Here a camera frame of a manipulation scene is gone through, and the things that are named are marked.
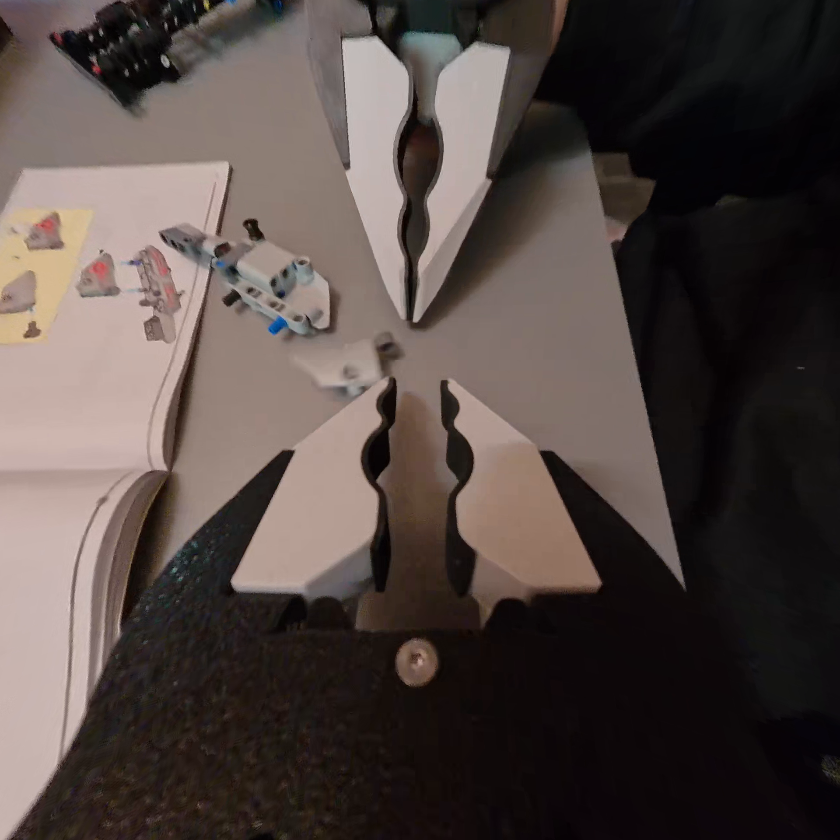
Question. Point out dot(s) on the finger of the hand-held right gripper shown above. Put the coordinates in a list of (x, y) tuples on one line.
[(371, 164), (469, 157)]

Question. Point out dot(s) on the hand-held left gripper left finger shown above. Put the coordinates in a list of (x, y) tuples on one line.
[(315, 518)]

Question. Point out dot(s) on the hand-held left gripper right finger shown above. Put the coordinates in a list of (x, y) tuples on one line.
[(518, 525)]

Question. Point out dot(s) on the grey toy panel piece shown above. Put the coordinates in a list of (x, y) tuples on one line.
[(348, 367)]

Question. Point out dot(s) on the grey toy brick assembly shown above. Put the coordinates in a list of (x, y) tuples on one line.
[(262, 275)]

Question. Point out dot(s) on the grey desk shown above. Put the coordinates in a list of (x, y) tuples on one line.
[(525, 295)]

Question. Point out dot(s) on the black toy pin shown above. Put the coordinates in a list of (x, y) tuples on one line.
[(253, 229)]

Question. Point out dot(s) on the white instruction booklet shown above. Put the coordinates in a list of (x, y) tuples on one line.
[(98, 394)]

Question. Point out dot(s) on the person's black clothing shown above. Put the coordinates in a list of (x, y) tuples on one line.
[(735, 394)]

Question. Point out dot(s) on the tray of black small parts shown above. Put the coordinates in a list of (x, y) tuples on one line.
[(124, 52)]

